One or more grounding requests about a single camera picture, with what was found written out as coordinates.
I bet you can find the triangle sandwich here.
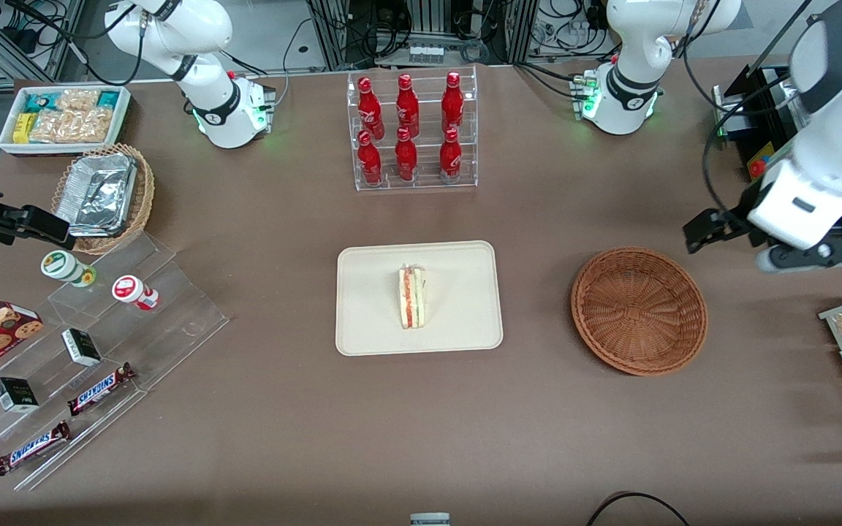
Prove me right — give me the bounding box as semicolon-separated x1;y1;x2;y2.
398;265;428;330

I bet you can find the aluminium foil tray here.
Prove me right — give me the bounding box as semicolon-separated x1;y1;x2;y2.
55;152;137;239

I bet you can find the large round brown wicker basket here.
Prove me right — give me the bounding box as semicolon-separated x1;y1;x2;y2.
571;247;708;377

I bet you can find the small brown wicker basket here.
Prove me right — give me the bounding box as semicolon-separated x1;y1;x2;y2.
51;142;156;256

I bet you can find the beige rectangular serving tray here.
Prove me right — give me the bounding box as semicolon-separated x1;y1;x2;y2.
335;240;504;357

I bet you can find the green lidded yoghurt cup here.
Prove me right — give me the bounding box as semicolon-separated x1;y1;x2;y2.
40;250;97;289

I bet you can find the large clear cracker bag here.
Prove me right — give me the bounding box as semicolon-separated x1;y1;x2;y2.
29;107;114;144

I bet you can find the black hot food warmer machine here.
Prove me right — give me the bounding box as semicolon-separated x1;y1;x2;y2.
713;62;842;254

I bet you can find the red lidded yoghurt cup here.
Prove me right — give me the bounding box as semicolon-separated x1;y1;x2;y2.
111;275;161;313

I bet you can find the small black carton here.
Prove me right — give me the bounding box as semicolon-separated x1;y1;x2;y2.
0;377;41;414
61;328;103;367

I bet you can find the small clear cracker bag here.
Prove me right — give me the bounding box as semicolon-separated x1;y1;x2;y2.
56;88;101;115

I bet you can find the white snack bin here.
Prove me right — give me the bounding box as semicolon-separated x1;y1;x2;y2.
0;84;132;158

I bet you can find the clear acrylic step display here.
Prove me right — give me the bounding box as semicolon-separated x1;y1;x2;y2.
0;232;230;492

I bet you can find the Snickers chocolate bar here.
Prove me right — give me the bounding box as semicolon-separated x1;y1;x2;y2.
67;362;137;417
0;421;73;477

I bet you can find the red soda bottle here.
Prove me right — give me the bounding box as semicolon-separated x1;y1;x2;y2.
394;127;419;183
357;77;386;141
395;73;421;140
439;128;463;183
357;130;384;186
441;71;465;136

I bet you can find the clear acrylic bottle rack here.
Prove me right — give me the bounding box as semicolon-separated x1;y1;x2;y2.
346;66;479;192

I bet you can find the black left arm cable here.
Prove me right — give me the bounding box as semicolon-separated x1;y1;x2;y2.
680;0;796;216

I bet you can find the black looped cable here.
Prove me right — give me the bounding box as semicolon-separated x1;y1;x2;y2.
585;492;691;526

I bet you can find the aluminium frame rack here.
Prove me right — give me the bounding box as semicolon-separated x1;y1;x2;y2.
304;0;540;71

